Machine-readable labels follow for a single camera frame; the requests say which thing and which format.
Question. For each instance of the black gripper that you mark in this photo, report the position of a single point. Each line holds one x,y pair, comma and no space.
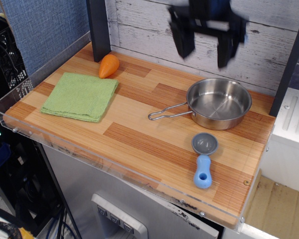
193,17

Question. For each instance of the silver metal pan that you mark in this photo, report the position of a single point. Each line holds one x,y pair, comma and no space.
213,103

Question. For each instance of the blue grey toy spoon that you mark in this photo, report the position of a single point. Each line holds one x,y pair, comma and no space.
204,144

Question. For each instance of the orange toy carrot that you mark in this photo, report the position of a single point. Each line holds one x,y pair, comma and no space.
109,65

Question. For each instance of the clear acrylic table guard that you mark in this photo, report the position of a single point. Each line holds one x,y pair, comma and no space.
143,140

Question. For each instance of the green folded cloth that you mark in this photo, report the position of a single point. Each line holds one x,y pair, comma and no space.
80,97

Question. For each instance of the white side unit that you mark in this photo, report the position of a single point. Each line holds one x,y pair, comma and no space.
280,160

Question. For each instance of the silver cabinet with buttons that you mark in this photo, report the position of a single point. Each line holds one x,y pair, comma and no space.
119,199

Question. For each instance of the black plastic crate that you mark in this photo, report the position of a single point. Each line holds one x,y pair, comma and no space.
13,75

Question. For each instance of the black right frame post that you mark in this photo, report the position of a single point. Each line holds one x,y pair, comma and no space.
286,78

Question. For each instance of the black frame post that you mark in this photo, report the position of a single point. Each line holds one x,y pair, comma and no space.
286,78
99,30

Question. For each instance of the black left frame post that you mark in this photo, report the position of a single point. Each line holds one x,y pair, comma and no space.
99,30

